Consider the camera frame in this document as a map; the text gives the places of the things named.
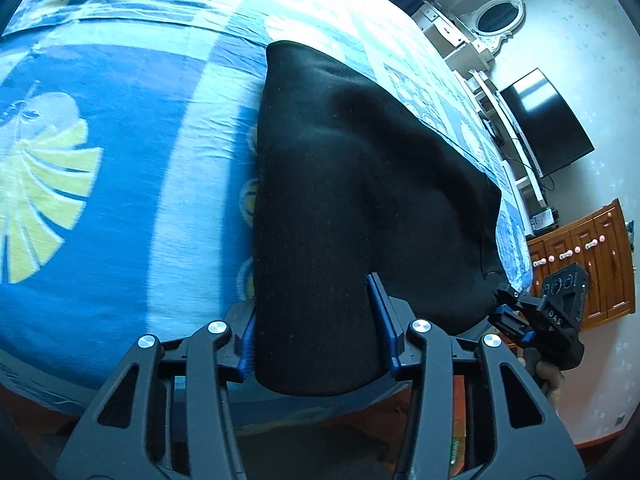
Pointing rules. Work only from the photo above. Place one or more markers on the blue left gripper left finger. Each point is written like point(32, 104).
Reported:
point(238, 354)

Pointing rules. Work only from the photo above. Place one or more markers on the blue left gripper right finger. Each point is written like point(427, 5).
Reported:
point(392, 317)

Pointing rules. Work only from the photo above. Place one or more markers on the black pants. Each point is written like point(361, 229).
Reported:
point(350, 183)

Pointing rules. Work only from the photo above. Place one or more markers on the person's right hand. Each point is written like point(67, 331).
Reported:
point(553, 377)

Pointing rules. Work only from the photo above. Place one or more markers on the brown wooden cabinet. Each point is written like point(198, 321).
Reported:
point(599, 243)

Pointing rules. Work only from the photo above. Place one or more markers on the white tv shelf unit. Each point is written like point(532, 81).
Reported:
point(521, 169)

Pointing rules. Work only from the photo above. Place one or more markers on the black flat television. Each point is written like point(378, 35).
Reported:
point(550, 131)

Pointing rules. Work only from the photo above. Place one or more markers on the blue patterned bedspread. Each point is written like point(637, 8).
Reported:
point(128, 136)

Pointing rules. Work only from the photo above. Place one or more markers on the white dressing table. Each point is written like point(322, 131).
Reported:
point(462, 51)

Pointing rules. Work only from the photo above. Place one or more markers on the white oval vanity mirror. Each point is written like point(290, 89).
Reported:
point(495, 21)

